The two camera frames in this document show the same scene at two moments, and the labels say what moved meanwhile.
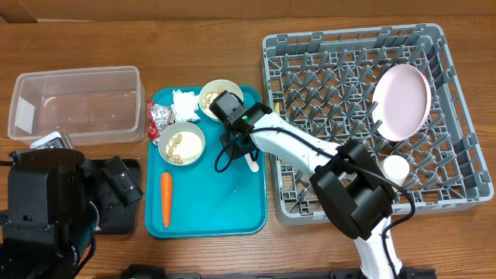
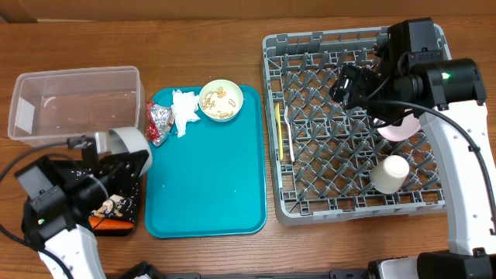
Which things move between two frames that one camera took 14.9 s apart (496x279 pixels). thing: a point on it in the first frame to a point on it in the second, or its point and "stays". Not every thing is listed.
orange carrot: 167,193 to 98,223
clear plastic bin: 92,106 stays
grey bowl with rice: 181,143 to 136,141
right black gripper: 232,150 to 359,77
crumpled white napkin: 184,106 stays
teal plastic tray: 197,201 stays
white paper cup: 395,168 stays
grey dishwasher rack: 397,91 stays
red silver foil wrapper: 160,116 stays
